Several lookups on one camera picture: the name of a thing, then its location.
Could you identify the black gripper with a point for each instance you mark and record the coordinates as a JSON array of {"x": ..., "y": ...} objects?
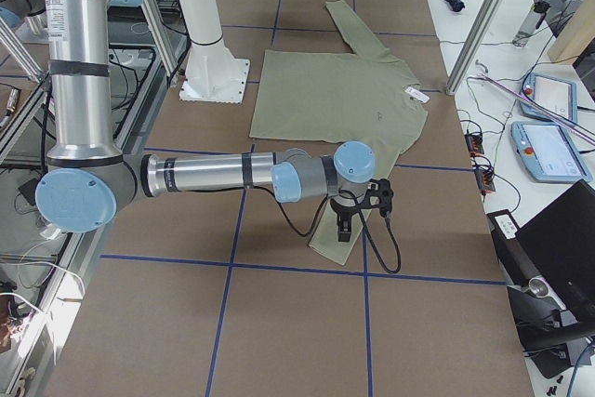
[{"x": 341, "y": 207}]

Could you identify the olive green long-sleeve shirt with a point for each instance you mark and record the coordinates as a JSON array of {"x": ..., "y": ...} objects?
[{"x": 366, "y": 95}]

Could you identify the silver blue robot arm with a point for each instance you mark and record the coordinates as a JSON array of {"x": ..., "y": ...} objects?
[{"x": 90, "y": 179}]

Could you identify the white Miniso hang tag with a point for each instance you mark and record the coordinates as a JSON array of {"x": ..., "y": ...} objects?
[{"x": 417, "y": 94}]

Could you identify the orange black electronics board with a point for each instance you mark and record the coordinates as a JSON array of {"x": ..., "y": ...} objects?
[{"x": 474, "y": 144}]

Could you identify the black laptop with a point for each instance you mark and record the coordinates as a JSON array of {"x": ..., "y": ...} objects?
[{"x": 550, "y": 264}]

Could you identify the lower blue teach pendant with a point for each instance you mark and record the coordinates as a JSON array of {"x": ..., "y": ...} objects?
[{"x": 547, "y": 153}]

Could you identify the blue teach pendant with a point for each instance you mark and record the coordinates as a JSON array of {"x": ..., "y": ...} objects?
[
  {"x": 555, "y": 94},
  {"x": 547, "y": 153}
]

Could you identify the upper blue teach pendant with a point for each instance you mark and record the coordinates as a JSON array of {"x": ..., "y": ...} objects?
[{"x": 555, "y": 94}]

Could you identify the clear water bottle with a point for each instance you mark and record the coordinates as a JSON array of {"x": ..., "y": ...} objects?
[{"x": 531, "y": 23}]

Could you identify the white power strip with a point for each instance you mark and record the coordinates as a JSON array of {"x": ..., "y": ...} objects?
[{"x": 50, "y": 231}]

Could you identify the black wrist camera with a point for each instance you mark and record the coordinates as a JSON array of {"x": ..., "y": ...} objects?
[{"x": 380, "y": 196}]

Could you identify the white pedestal column base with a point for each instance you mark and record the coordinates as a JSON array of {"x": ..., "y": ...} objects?
[{"x": 212, "y": 73}]

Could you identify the aluminium frame post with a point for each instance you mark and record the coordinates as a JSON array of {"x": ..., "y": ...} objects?
[{"x": 472, "y": 44}]

